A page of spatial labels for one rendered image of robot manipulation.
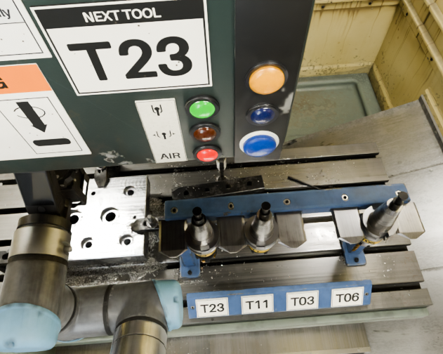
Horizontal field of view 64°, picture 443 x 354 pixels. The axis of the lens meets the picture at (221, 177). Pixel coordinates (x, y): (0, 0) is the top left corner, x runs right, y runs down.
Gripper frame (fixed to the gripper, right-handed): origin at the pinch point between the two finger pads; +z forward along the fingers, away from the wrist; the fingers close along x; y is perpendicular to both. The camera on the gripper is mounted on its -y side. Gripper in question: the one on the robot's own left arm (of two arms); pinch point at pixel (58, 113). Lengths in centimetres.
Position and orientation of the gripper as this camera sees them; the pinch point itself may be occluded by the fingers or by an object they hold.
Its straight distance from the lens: 65.6
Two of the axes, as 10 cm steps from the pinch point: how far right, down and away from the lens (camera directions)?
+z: -0.7, -8.7, 4.9
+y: 0.3, 4.8, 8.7
